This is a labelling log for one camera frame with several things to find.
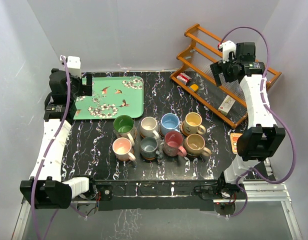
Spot green inside mug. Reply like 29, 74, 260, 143
113, 115, 137, 147

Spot cream yellow mug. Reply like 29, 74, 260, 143
183, 112, 207, 134

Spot light blue mug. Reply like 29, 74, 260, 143
159, 113, 180, 136

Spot pink mug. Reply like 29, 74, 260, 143
112, 137, 136, 162

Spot silver white mug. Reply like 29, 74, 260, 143
139, 116, 160, 140

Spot gold brown mug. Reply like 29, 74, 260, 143
183, 134, 212, 157

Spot maroon tall mug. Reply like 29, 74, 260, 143
163, 130, 187, 157

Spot dark grey mug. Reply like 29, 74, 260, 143
140, 136, 163, 160

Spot light orange wooden coaster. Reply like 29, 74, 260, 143
142, 155, 157, 161

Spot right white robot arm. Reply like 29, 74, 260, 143
210, 40, 286, 199

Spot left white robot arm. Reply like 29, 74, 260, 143
19, 68, 98, 209

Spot yellow small block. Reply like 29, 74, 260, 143
189, 84, 199, 92

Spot white green carton box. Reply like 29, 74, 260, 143
218, 95, 236, 116

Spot green plastic tray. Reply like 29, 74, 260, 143
74, 76, 144, 120

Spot orange wooden shelf rack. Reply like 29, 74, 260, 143
170, 23, 283, 130

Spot red white small box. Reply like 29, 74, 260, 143
176, 72, 192, 85

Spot orange patterned card box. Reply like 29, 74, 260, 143
230, 133, 243, 154

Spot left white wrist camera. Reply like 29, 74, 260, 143
66, 56, 82, 78

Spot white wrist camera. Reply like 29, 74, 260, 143
66, 56, 82, 78
217, 40, 236, 63

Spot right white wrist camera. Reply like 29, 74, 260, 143
217, 40, 236, 63

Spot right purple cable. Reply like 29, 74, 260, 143
220, 26, 298, 218

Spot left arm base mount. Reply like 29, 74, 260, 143
67, 176, 112, 221

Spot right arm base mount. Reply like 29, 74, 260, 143
193, 173, 248, 220

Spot aluminium frame rail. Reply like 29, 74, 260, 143
13, 157, 301, 240

